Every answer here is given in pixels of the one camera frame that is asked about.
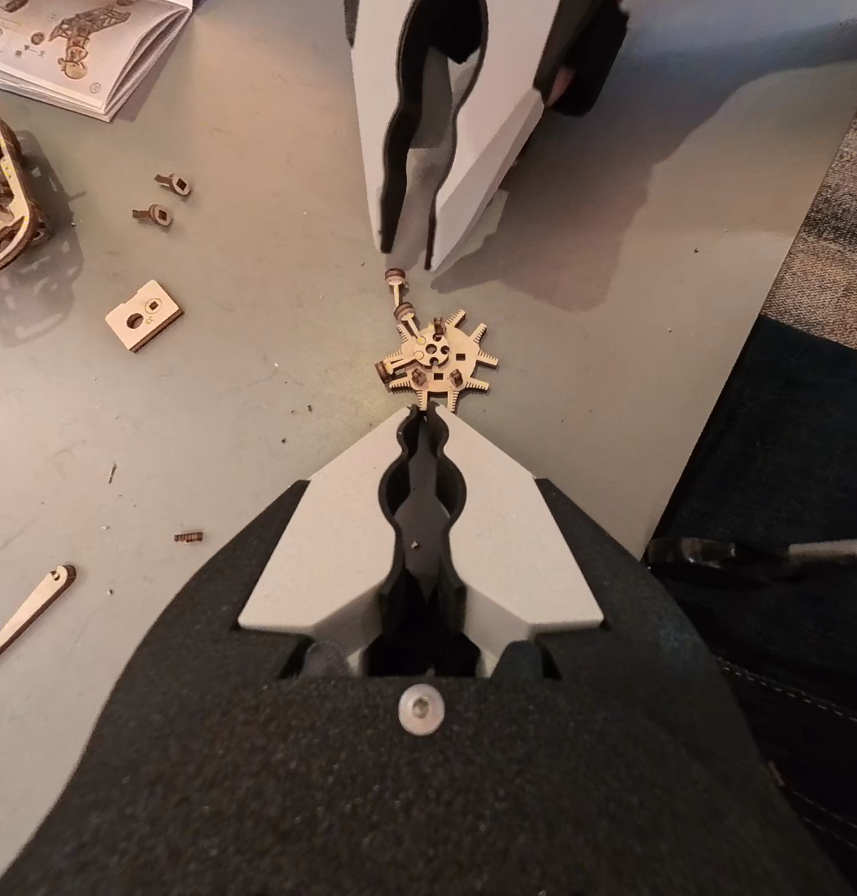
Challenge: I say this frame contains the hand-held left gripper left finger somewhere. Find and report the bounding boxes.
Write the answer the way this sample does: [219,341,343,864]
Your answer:
[237,407,429,676]

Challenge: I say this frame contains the wooden model vehicle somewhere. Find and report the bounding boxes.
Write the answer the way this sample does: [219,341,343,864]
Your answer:
[0,84,51,280]

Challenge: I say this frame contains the pointed wooden stick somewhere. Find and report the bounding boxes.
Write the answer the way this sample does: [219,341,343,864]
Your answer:
[0,563,77,676]

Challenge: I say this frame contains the square wooden plate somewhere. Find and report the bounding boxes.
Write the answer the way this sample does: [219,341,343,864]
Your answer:
[105,279,186,353]

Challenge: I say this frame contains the instruction booklet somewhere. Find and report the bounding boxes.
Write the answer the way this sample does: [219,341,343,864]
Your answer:
[0,0,195,123]

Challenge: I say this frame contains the wooden spiked gear disc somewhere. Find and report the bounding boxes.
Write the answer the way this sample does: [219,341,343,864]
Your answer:
[374,308,501,410]

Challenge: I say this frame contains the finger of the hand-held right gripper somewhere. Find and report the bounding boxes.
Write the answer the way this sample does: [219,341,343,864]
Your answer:
[425,0,564,274]
[351,0,410,254]

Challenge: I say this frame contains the small wooden pin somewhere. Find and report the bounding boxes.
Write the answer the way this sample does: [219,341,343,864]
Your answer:
[374,350,418,385]

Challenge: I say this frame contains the dark blue jeans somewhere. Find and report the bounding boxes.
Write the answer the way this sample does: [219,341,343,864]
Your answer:
[641,315,857,896]

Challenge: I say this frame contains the grey desk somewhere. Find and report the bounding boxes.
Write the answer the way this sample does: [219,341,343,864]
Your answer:
[0,0,857,862]

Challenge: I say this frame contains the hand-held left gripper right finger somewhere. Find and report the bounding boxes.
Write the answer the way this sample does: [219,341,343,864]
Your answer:
[427,406,606,676]

